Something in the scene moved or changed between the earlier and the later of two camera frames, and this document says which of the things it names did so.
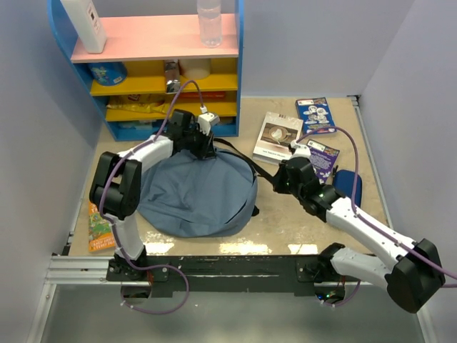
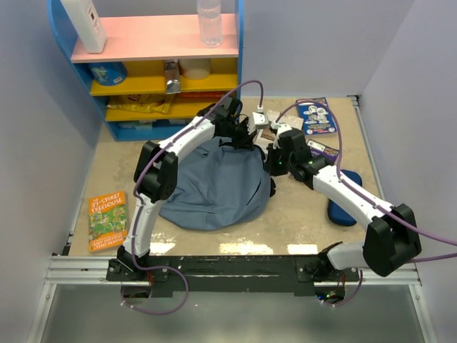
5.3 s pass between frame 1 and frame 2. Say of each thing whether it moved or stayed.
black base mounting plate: stayed
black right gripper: moved
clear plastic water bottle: stayed
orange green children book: stayed
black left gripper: moved
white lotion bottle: stayed
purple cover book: stayed
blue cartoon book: stayed
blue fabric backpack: moved
